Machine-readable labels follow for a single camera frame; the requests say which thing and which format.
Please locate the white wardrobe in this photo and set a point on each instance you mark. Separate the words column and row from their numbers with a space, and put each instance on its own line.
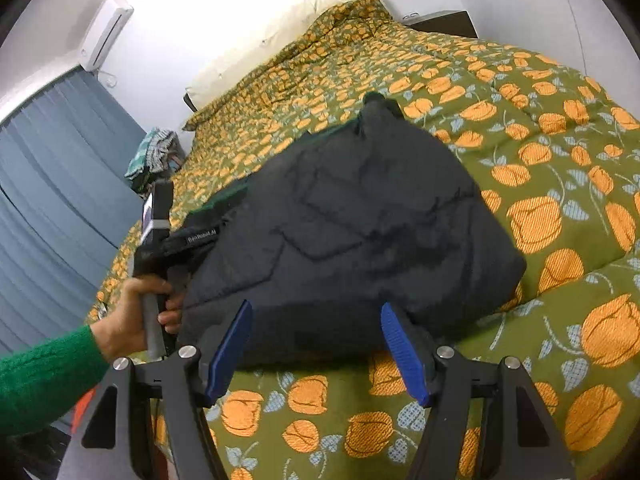
column 525, row 10

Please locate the blue-grey curtain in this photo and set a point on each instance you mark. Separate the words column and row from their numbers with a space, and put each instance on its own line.
column 50, row 185

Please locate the cream pillow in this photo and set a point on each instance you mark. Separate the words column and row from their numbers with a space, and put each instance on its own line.
column 280, row 35

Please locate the dark wooden nightstand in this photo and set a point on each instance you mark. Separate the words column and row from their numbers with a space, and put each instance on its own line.
column 445, row 22

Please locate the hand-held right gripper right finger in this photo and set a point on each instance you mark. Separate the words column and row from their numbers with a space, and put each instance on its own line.
column 402, row 350

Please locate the black puffer jacket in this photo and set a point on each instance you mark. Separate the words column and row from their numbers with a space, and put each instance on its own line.
column 350, row 220

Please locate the green orange floral quilt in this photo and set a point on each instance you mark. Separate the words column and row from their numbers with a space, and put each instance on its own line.
column 550, row 160

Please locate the small white wall socket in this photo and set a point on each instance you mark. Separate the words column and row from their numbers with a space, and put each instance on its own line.
column 412, row 15

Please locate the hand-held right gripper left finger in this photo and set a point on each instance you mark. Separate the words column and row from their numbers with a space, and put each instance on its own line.
column 230, row 350

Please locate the pile of clothes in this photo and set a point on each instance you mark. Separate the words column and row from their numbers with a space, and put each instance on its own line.
column 150, row 155

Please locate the white air conditioner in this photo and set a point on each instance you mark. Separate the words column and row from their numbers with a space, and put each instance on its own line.
column 105, row 35

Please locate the person's left forearm green sleeve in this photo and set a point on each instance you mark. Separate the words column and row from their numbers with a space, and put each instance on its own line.
column 45, row 380

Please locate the person's left hand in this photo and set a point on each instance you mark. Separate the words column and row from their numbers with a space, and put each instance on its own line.
column 120, row 325

